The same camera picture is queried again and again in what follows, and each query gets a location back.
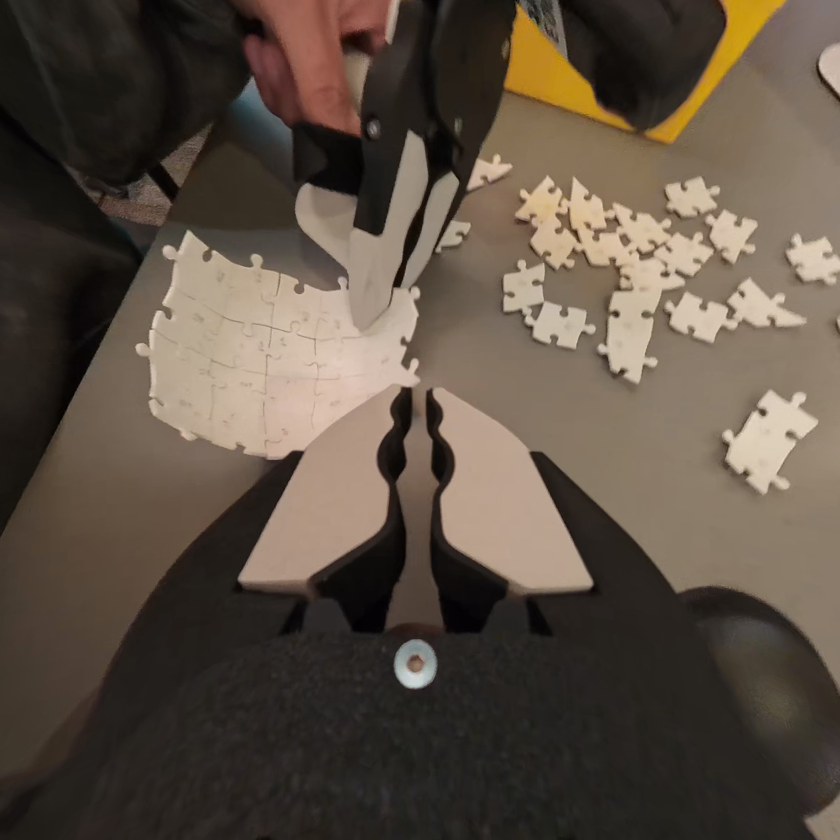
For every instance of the yellow box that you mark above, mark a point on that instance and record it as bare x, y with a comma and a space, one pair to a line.
538, 79

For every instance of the partly built puzzle ball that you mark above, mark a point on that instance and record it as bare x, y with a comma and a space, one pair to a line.
262, 341

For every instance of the person's left forearm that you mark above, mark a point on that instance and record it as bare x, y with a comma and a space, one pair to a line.
118, 79

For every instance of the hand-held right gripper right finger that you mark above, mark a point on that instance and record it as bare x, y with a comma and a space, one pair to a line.
505, 518

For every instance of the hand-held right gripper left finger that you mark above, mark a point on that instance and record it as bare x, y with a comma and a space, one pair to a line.
321, 518

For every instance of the group of puzzle pieces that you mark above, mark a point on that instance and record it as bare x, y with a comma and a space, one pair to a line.
630, 334

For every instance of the black round puzzle stand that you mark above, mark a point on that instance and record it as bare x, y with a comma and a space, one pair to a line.
774, 689

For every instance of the white flat stand base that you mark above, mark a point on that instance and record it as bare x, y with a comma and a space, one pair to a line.
832, 75

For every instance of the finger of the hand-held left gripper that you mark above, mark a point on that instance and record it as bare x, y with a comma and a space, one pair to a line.
443, 210
374, 275

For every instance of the person's left hand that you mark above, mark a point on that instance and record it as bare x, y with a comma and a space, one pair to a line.
308, 59

